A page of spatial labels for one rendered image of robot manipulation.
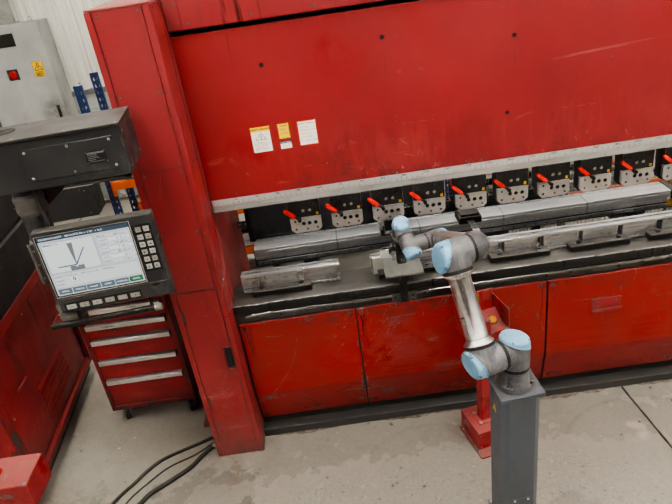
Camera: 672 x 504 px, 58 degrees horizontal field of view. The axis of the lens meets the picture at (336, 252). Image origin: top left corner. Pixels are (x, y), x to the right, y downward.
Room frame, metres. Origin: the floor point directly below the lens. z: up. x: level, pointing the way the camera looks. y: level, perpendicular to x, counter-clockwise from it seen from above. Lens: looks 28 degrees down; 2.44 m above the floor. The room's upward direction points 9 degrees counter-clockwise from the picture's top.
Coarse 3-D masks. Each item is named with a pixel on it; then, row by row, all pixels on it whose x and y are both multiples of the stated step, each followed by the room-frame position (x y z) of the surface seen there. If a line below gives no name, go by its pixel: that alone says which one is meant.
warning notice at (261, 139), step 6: (264, 126) 2.66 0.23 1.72; (252, 132) 2.66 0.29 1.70; (258, 132) 2.66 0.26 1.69; (264, 132) 2.66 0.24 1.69; (252, 138) 2.66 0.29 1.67; (258, 138) 2.66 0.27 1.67; (264, 138) 2.66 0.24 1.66; (270, 138) 2.66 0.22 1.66; (258, 144) 2.66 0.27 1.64; (264, 144) 2.66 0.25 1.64; (270, 144) 2.66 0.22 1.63; (258, 150) 2.66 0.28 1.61; (264, 150) 2.66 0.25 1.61; (270, 150) 2.66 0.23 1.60
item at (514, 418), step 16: (496, 400) 1.81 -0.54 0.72; (512, 400) 1.75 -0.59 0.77; (528, 400) 1.76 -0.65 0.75; (496, 416) 1.82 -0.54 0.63; (512, 416) 1.76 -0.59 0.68; (528, 416) 1.76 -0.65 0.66; (496, 432) 1.82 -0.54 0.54; (512, 432) 1.76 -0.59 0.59; (528, 432) 1.76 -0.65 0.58; (496, 448) 1.82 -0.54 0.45; (512, 448) 1.76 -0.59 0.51; (528, 448) 1.76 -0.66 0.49; (496, 464) 1.82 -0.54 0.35; (512, 464) 1.76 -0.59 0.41; (528, 464) 1.76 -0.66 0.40; (496, 480) 1.82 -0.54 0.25; (512, 480) 1.76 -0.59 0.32; (528, 480) 1.76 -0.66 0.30; (496, 496) 1.83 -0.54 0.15; (512, 496) 1.76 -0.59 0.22; (528, 496) 1.76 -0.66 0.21
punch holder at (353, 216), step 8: (336, 200) 2.65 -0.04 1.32; (344, 200) 2.65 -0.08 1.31; (352, 200) 2.65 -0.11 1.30; (360, 200) 2.65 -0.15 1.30; (336, 208) 2.65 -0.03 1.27; (344, 208) 2.65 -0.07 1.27; (352, 208) 2.65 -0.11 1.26; (360, 208) 2.65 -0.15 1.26; (336, 216) 2.65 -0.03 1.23; (344, 216) 2.67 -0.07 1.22; (352, 216) 2.65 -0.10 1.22; (360, 216) 2.65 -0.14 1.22; (336, 224) 2.65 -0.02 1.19; (344, 224) 2.65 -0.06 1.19; (352, 224) 2.65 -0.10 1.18
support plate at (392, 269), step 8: (384, 256) 2.61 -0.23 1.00; (384, 264) 2.53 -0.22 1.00; (392, 264) 2.52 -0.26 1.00; (400, 264) 2.51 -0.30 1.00; (408, 264) 2.50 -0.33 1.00; (416, 264) 2.49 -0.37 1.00; (384, 272) 2.47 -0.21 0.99; (392, 272) 2.45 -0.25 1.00; (400, 272) 2.44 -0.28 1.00; (408, 272) 2.42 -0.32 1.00; (416, 272) 2.41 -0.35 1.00
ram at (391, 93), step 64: (448, 0) 2.65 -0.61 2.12; (512, 0) 2.64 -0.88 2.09; (576, 0) 2.64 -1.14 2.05; (640, 0) 2.64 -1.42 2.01; (192, 64) 2.66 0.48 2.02; (256, 64) 2.66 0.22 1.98; (320, 64) 2.65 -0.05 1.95; (384, 64) 2.65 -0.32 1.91; (448, 64) 2.65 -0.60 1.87; (512, 64) 2.64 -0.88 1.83; (576, 64) 2.64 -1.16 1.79; (640, 64) 2.64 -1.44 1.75; (320, 128) 2.65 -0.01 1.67; (384, 128) 2.65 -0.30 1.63; (448, 128) 2.65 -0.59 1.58; (512, 128) 2.64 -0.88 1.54; (576, 128) 2.64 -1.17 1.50; (640, 128) 2.64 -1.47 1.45; (256, 192) 2.66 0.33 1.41; (320, 192) 2.66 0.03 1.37
